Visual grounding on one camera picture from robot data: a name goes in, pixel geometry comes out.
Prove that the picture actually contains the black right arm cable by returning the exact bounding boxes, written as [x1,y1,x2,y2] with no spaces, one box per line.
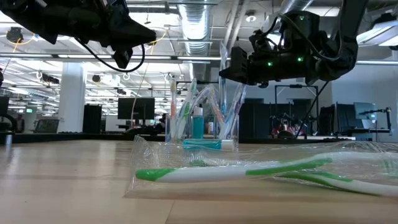
[294,80,330,138]

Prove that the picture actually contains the black flat monitor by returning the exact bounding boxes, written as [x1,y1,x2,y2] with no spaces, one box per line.
[117,97,155,121]

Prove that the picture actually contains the clear acrylic organizer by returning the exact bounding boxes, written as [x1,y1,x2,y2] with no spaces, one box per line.
[164,113,240,144]

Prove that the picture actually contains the white building pillar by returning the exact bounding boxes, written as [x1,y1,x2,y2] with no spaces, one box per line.
[57,62,87,134]

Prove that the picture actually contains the ribbed silver ceiling duct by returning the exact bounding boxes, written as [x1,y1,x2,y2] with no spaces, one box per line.
[178,0,215,99]

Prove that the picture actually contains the white ceiling light panel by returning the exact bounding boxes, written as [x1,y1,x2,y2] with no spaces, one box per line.
[357,6,398,47]

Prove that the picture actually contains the person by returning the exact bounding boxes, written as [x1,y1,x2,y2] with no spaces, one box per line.
[14,113,26,134]
[157,112,168,133]

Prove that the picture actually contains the black screen panels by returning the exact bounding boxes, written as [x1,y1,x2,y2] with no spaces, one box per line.
[318,104,355,128]

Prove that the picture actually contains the blue white toothbrush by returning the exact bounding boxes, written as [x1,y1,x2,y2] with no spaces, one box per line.
[225,83,248,140]
[218,40,230,139]

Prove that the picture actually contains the grey mesh office chair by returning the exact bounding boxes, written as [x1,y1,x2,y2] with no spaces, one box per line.
[33,118,60,134]

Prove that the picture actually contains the red packaged toothbrush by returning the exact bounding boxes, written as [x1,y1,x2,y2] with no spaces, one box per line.
[174,80,223,116]

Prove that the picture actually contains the silver metal post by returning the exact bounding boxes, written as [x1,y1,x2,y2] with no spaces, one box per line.
[4,130,14,149]

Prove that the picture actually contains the red and black robot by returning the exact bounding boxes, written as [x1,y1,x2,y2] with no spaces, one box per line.
[270,113,307,139]

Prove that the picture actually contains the black ceiling device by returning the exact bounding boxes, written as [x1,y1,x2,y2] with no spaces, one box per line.
[6,26,24,44]

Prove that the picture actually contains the black boom stand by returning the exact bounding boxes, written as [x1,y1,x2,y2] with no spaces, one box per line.
[357,107,393,135]

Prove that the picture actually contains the black metal gantry frame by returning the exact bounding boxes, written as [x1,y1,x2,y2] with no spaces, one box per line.
[274,83,320,131]

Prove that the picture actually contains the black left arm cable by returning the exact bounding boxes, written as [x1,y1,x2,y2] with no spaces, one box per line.
[74,37,146,73]

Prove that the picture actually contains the long ceiling light bar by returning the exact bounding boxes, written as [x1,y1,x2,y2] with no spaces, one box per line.
[0,53,398,65]

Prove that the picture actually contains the tilted computer monitor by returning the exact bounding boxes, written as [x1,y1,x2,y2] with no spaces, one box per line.
[353,101,377,130]

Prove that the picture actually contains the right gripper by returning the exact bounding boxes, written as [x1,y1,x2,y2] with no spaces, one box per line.
[219,29,315,88]

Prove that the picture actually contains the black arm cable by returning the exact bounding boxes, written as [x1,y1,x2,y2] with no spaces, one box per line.
[294,80,330,138]
[74,37,146,73]

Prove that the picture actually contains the black tall cabinet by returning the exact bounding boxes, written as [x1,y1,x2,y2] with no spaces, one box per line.
[82,104,103,133]

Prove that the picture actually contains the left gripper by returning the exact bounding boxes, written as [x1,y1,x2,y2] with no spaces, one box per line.
[71,0,157,70]

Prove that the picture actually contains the black partition curtain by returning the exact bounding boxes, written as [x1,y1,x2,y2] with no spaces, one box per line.
[238,102,312,138]

